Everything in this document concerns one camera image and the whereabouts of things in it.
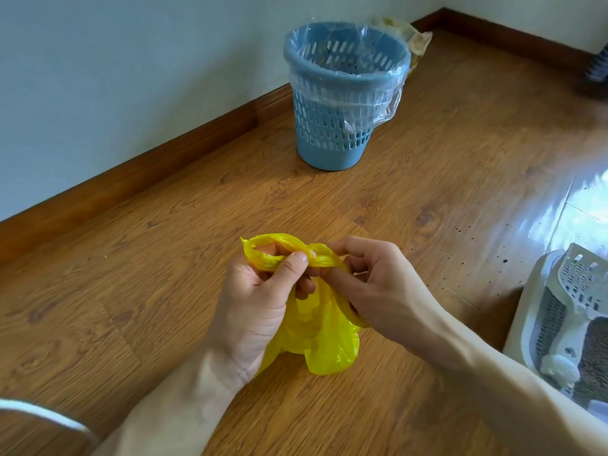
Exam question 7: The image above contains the person's right hand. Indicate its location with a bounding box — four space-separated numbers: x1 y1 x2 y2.
321 236 453 358

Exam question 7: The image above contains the person's left hand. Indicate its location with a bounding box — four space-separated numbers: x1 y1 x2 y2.
206 246 317 386

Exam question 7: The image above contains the yellow plastic bag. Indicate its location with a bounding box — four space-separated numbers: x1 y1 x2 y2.
240 233 370 376

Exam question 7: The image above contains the person's right forearm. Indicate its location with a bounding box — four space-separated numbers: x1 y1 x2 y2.
408 309 608 456

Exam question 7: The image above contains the person's left forearm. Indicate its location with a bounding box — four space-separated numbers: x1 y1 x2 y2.
92 344 249 456

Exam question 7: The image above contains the blue slotted waste basket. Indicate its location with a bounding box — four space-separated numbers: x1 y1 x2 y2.
284 22 412 172

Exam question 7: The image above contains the brown wooden skirting board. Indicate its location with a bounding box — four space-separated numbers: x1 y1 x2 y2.
443 7 595 74
0 7 446 267

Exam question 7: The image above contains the white litter box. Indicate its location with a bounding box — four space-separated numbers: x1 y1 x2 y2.
503 250 608 424

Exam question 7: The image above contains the clear plastic bin liner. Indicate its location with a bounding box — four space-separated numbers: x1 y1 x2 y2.
284 18 413 134

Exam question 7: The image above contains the white slotted litter scoop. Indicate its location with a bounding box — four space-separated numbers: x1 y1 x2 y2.
540 242 608 390

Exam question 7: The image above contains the crumpled beige plastic bag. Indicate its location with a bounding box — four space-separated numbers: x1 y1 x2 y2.
370 16 433 72

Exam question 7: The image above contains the dark striped object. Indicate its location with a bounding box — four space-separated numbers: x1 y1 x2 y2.
584 50 608 84

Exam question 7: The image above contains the white strap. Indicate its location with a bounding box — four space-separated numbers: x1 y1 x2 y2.
0 399 99 444

